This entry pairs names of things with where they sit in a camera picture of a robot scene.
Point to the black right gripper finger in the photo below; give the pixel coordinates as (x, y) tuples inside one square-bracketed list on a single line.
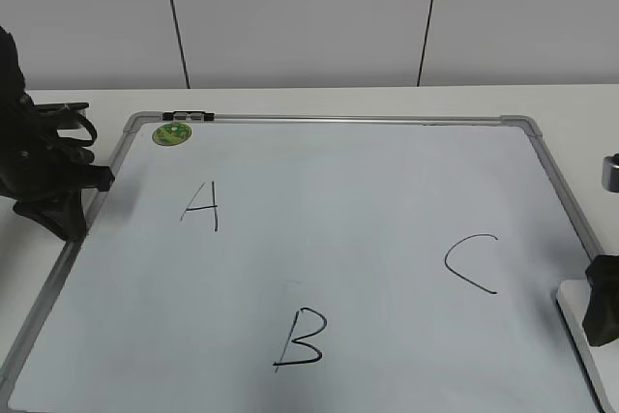
[(600, 322)]

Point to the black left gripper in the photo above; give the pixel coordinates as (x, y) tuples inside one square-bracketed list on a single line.
[(45, 156)]

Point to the white rectangular board eraser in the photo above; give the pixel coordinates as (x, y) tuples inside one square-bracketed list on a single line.
[(600, 364)]

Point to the green round magnet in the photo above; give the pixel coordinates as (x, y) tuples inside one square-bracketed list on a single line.
[(171, 134)]

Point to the black silver hanging clip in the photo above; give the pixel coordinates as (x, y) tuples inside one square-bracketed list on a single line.
[(188, 116)]

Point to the white magnetic whiteboard grey frame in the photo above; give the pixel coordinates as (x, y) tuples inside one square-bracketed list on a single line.
[(317, 267)]

